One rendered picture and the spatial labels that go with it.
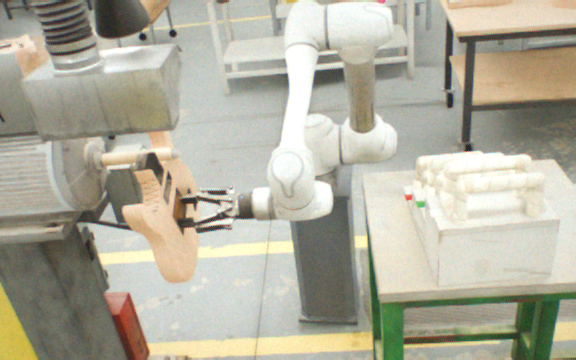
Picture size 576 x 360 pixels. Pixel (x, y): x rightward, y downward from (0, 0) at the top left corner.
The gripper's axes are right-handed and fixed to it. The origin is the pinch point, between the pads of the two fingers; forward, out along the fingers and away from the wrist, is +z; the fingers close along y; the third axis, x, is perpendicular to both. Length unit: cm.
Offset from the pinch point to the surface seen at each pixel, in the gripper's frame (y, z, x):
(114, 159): 3.8, 12.4, 19.1
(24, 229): -8.6, 37.8, 9.4
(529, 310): 1, -109, -80
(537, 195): -16, -87, 15
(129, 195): 15.2, 21.0, -9.7
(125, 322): -7, 33, -51
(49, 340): -22, 46, -28
